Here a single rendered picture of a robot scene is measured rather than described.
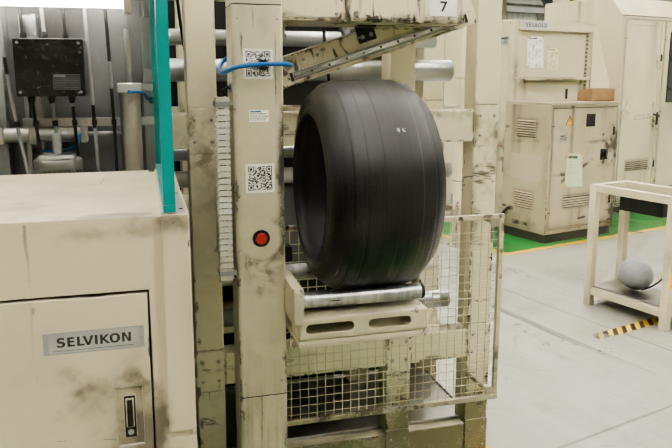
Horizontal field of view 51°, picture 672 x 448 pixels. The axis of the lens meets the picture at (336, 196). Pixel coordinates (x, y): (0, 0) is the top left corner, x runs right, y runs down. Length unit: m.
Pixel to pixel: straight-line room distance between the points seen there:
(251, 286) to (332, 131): 0.47
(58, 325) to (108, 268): 0.11
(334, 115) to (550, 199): 4.83
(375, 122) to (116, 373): 0.89
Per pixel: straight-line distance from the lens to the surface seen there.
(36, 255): 1.14
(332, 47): 2.25
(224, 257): 1.86
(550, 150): 6.39
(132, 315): 1.16
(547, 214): 6.47
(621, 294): 4.76
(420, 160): 1.73
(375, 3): 2.16
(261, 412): 2.01
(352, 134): 1.70
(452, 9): 2.25
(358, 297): 1.87
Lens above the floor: 1.48
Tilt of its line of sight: 10 degrees down
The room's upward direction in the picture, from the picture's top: straight up
